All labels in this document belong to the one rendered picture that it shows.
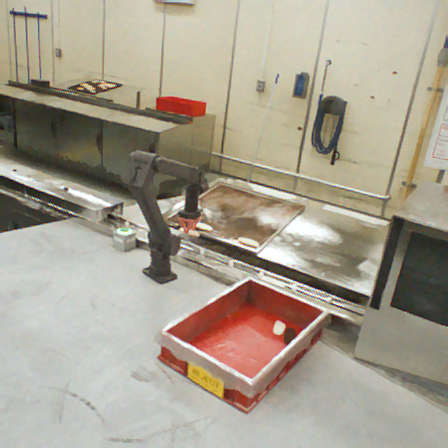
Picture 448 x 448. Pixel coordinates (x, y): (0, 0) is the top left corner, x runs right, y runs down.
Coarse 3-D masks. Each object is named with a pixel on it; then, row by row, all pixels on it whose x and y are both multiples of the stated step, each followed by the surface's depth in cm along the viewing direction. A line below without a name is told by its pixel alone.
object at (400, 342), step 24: (432, 192) 150; (408, 216) 123; (432, 216) 125; (408, 240) 122; (384, 264) 136; (384, 288) 156; (384, 312) 131; (408, 312) 128; (360, 336) 138; (384, 336) 134; (408, 336) 130; (432, 336) 126; (360, 360) 140; (384, 360) 136; (408, 360) 132; (432, 360) 128; (432, 384) 130
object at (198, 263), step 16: (0, 192) 238; (16, 192) 230; (48, 208) 220; (96, 224) 205; (112, 224) 205; (144, 240) 193; (176, 256) 185; (192, 256) 184; (208, 272) 179; (224, 272) 175; (240, 272) 176; (320, 304) 161; (336, 320) 155; (352, 320) 153
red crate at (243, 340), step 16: (224, 320) 151; (240, 320) 152; (256, 320) 154; (272, 320) 155; (208, 336) 142; (224, 336) 143; (240, 336) 144; (256, 336) 145; (272, 336) 146; (320, 336) 147; (208, 352) 135; (224, 352) 136; (240, 352) 137; (256, 352) 137; (272, 352) 138; (304, 352) 138; (176, 368) 125; (240, 368) 130; (256, 368) 131; (288, 368) 130; (272, 384) 124; (240, 400) 115; (256, 400) 117
